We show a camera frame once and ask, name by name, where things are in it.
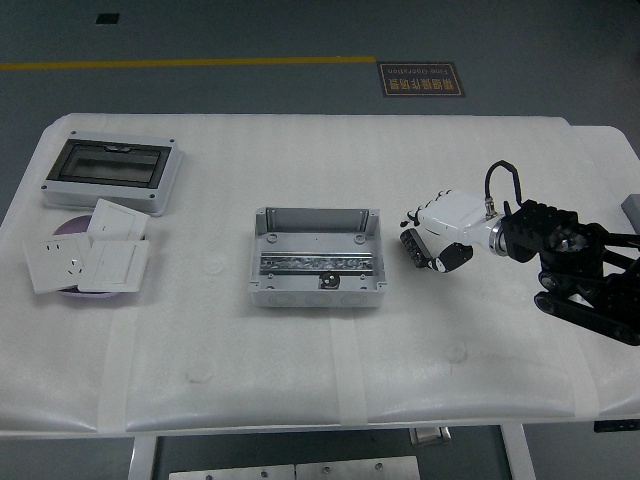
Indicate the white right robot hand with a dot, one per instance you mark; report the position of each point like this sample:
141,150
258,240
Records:
455,217

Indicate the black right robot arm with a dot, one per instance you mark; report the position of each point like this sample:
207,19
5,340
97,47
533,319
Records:
540,225

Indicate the open grey junction box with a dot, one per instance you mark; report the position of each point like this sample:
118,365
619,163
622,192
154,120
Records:
320,237

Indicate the brown floor sign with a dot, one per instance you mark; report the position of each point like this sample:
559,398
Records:
421,80

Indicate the white foam table mat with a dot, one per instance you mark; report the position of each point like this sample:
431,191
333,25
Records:
300,165

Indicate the grey block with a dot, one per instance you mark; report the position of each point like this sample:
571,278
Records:
632,210

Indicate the black table control panel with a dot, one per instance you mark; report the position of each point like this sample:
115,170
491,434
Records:
612,426

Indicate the purple round plate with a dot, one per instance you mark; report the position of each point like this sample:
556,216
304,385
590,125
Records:
72,226

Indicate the silver metal mounting rail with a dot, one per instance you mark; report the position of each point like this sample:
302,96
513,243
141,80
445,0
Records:
300,262

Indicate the silver metal bracket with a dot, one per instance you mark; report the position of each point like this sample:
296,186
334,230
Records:
430,436

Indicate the grey metal base plate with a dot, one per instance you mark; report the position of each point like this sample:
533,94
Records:
230,472
357,470

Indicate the white wall switch panel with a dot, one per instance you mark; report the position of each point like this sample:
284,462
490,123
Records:
112,265
117,220

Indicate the grey enclosure with clear lid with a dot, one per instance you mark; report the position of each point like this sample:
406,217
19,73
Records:
110,167

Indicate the white table frame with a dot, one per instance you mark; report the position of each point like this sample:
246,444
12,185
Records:
142,460

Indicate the white wall socket panel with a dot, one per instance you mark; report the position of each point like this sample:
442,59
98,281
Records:
50,262

